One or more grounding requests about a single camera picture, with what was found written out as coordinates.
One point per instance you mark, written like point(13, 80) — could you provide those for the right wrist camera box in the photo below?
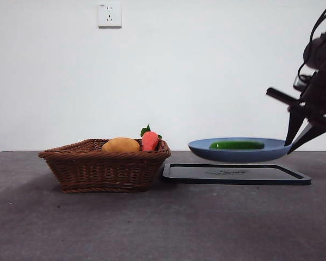
point(298, 83)

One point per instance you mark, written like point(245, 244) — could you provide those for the black flat tray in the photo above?
point(233, 176)

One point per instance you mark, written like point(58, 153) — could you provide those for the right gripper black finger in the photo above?
point(294, 126)
point(309, 134)

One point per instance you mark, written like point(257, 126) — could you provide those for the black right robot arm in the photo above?
point(316, 51)

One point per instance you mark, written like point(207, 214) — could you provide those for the yellow-brown potato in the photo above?
point(121, 145)

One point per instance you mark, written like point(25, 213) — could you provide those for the long green pepper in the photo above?
point(236, 145)

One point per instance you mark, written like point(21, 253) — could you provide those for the orange carrot with green leaves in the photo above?
point(150, 141)

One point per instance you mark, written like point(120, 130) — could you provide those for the white wall socket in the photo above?
point(109, 15)

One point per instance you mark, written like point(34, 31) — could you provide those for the blue round plate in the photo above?
point(233, 155)

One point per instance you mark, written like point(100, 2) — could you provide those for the brown wicker basket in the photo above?
point(106, 170)

